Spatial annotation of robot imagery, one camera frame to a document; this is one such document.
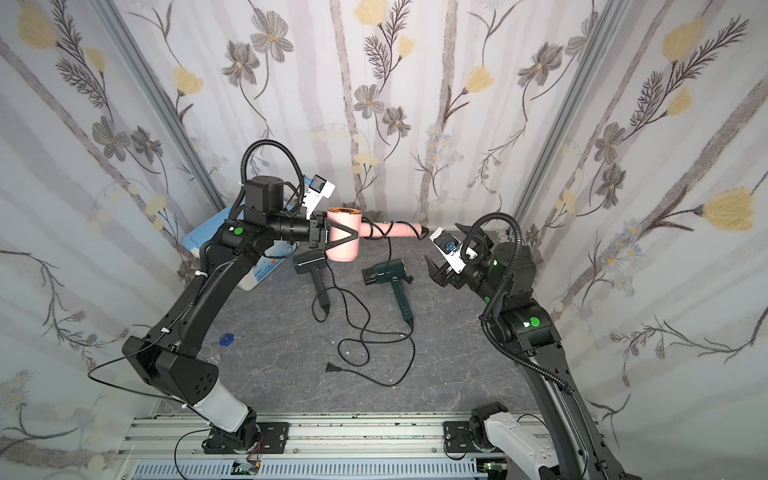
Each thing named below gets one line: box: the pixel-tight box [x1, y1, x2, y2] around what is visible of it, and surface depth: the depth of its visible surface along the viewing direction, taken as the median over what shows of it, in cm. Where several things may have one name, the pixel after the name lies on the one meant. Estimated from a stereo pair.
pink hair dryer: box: [327, 208, 424, 262], surface depth 65 cm
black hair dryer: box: [292, 250, 331, 314], surface depth 106 cm
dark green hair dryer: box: [362, 258, 414, 328], surface depth 103 cm
